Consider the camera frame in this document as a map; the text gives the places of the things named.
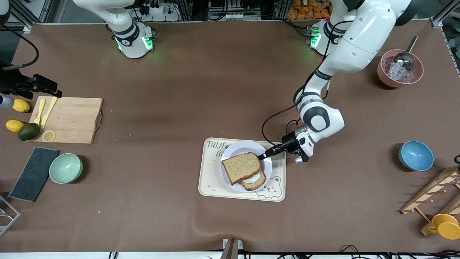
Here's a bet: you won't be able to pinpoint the white round plate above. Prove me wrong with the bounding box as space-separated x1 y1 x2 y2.
220 140 273 193

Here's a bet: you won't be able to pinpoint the fried egg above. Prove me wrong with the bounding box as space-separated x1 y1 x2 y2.
241 171 262 185

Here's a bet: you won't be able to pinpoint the plain brown bread slice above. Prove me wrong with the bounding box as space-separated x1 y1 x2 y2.
222 153 262 185

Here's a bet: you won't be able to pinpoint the yellow plastic knife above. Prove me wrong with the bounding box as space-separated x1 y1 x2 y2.
40 96 58 129

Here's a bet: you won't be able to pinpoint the yellow plastic fork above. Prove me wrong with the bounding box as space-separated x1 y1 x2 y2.
34 99 46 125

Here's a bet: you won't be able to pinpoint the yellow lemon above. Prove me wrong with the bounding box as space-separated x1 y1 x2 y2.
5 119 25 133
13 99 31 113

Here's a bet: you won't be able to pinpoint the wooden cutting board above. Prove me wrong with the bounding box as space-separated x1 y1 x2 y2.
29 96 104 145

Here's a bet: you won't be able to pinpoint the green avocado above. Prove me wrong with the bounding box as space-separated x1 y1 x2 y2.
18 123 41 141

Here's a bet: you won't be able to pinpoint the cream bear print tray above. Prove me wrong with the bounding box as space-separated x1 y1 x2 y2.
198 137 286 202

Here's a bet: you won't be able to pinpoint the light green bowl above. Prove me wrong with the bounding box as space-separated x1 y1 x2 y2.
49 153 83 185

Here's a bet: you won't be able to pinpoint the dark grey cloth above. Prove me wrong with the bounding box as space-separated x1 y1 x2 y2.
8 146 60 203

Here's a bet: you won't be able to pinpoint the pink bowl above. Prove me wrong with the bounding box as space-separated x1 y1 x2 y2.
377 49 424 88

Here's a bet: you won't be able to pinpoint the blue bowl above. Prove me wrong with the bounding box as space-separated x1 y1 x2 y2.
398 140 434 172

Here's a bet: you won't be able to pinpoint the clear ice cubes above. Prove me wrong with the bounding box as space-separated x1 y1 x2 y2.
382 58 414 83

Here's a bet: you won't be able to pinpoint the orange snack pile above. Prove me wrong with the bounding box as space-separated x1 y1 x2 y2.
286 0 332 21

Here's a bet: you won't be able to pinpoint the white power strip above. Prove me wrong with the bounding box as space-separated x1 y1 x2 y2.
135 2 180 22

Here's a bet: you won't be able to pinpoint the metal scoop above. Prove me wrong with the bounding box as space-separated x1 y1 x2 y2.
390 36 418 74

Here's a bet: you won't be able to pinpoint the brown table mat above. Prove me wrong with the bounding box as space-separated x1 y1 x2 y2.
0 20 460 253

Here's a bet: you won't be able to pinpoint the wooden drying rack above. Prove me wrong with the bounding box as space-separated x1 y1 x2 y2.
400 165 460 236

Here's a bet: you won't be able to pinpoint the yellow cup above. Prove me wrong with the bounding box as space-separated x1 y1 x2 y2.
428 214 460 240

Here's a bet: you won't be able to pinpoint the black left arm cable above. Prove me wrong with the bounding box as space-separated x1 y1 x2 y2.
262 20 354 146

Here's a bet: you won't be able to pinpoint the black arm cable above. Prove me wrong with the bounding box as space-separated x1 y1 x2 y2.
0 23 39 70
262 20 354 146

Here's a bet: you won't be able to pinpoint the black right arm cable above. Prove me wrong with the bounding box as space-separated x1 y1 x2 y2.
0 23 39 70

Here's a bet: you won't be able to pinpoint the aluminium frame post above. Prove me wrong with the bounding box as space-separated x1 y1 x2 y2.
429 0 460 28
7 0 54 33

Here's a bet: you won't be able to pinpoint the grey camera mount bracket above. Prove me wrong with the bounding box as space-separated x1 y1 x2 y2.
220 238 243 259

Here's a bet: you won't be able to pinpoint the metal wire rack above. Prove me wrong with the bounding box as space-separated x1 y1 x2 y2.
0 194 21 237

